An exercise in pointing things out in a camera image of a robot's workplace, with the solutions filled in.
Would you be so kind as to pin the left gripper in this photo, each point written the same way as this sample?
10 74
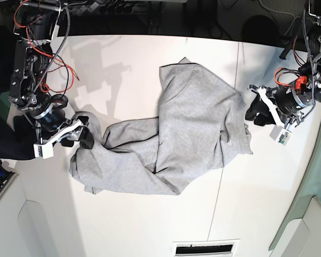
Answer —
288 100

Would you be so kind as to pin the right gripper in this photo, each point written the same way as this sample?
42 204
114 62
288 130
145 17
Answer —
54 117

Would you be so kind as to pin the grey t-shirt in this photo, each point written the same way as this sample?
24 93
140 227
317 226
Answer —
199 127

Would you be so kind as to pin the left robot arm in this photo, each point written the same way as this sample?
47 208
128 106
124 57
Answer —
308 74

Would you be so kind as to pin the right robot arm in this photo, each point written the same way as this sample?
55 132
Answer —
34 22

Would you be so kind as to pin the black round stool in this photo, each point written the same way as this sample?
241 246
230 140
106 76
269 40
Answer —
260 30

